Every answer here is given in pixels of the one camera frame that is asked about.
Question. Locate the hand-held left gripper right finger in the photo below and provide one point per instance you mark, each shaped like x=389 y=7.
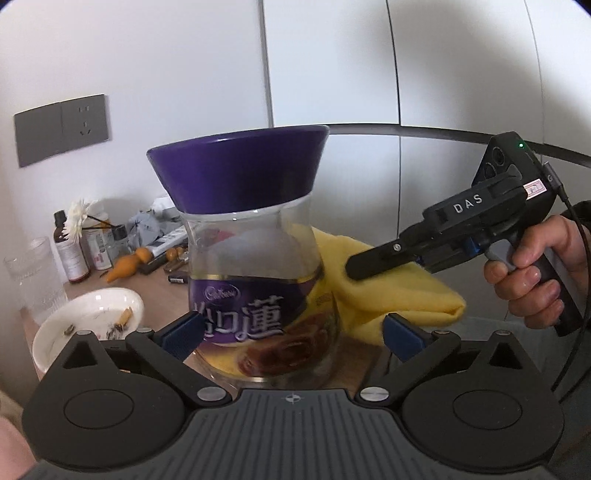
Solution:
x=402 y=338

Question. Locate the yellow cleaning cloth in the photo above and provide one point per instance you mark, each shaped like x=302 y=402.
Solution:
x=392 y=295

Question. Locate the purple jar lid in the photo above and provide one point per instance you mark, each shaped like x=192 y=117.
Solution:
x=240 y=170

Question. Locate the black lighter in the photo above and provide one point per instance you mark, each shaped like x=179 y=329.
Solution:
x=178 y=278

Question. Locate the glass jar with purple label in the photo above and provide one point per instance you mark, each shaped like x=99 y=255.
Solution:
x=258 y=300

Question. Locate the orange gourd ornament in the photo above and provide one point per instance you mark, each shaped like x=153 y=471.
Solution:
x=127 y=266

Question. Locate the white ceramic bowl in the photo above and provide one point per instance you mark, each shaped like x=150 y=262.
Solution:
x=87 y=314

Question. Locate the crumpled grey cloth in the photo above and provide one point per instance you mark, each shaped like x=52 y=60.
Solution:
x=150 y=226

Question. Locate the clear ribbed glass tumbler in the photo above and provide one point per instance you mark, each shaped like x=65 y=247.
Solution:
x=34 y=281

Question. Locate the white wardrobe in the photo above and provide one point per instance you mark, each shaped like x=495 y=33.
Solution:
x=461 y=60

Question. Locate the small dark reed diffuser bottle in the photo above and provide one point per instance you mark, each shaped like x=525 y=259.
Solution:
x=117 y=244

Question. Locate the person's right hand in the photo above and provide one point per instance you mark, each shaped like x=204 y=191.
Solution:
x=542 y=244

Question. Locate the white daisy flower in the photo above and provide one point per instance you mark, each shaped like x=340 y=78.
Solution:
x=78 y=219

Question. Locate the grey wall socket panel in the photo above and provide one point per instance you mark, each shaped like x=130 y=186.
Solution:
x=62 y=129

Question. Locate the cigarette butt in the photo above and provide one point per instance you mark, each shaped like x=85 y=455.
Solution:
x=124 y=318

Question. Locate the small brown gourd ornament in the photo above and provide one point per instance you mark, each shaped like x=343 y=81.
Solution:
x=174 y=258

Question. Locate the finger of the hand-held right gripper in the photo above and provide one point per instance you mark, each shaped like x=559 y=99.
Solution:
x=383 y=258

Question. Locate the white power strip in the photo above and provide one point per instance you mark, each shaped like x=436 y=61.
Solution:
x=168 y=241

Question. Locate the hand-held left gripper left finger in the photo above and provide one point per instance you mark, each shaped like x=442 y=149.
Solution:
x=182 y=336

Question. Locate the brown bottle with white label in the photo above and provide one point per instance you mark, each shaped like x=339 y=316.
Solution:
x=71 y=258

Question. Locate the white labelled jar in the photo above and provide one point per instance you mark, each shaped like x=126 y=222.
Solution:
x=99 y=249

